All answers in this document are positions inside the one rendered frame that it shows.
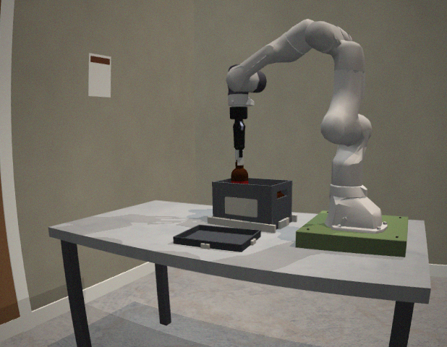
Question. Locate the grey divided crate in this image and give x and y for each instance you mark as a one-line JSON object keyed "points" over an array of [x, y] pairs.
{"points": [[253, 202]]}

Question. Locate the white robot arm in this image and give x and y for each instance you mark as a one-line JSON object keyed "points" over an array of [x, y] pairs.
{"points": [[349, 208]]}

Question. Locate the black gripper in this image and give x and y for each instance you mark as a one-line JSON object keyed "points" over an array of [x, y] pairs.
{"points": [[238, 113]]}

